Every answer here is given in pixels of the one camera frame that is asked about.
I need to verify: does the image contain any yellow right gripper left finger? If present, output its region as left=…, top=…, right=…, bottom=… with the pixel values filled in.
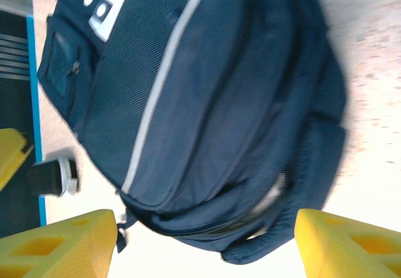
left=0, top=208, right=118, bottom=278

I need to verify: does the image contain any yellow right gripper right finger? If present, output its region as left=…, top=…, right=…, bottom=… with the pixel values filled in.
left=294, top=208, right=401, bottom=278

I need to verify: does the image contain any navy blue backpack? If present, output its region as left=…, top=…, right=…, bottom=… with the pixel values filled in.
left=37, top=0, right=350, bottom=265

